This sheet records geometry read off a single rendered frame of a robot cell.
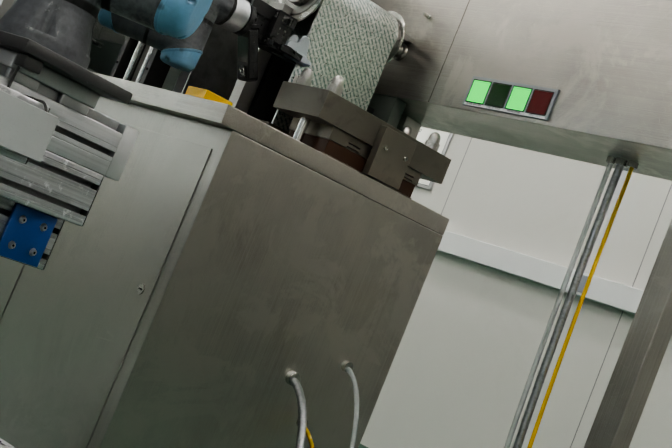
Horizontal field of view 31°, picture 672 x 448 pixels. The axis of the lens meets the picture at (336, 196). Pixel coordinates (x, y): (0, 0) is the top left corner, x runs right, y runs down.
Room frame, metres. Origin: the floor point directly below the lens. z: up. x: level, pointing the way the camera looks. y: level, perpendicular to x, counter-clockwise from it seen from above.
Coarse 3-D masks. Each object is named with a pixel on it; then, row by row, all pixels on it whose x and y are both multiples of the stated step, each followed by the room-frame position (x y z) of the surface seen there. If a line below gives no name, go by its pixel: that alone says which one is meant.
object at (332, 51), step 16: (320, 16) 2.63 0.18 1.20; (320, 32) 2.64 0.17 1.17; (336, 32) 2.67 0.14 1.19; (320, 48) 2.65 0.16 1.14; (336, 48) 2.68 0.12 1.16; (352, 48) 2.71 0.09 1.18; (368, 48) 2.74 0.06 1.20; (320, 64) 2.67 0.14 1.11; (336, 64) 2.69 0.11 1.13; (352, 64) 2.72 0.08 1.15; (368, 64) 2.75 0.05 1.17; (384, 64) 2.78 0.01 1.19; (320, 80) 2.68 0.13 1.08; (352, 80) 2.73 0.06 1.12; (368, 80) 2.76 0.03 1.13; (352, 96) 2.74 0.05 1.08; (368, 96) 2.77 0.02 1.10
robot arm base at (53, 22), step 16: (32, 0) 1.82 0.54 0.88; (48, 0) 1.82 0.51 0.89; (64, 0) 1.82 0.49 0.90; (80, 0) 1.83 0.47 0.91; (16, 16) 1.82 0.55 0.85; (32, 16) 1.81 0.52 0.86; (48, 16) 1.82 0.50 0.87; (64, 16) 1.82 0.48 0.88; (80, 16) 1.84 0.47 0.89; (96, 16) 1.88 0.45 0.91; (16, 32) 1.81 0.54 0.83; (32, 32) 1.80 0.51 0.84; (48, 32) 1.82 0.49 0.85; (64, 32) 1.82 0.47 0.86; (80, 32) 1.84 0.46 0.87; (48, 48) 1.81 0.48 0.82; (64, 48) 1.82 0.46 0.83; (80, 48) 1.84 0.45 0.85; (80, 64) 1.85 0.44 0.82
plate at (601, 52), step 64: (384, 0) 2.98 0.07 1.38; (448, 0) 2.82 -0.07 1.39; (512, 0) 2.67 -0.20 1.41; (576, 0) 2.53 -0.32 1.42; (640, 0) 2.41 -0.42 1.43; (448, 64) 2.75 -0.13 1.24; (512, 64) 2.61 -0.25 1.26; (576, 64) 2.48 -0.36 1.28; (640, 64) 2.36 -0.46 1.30; (448, 128) 2.99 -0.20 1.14; (512, 128) 2.66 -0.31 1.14; (576, 128) 2.43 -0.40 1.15; (640, 128) 2.32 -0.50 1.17
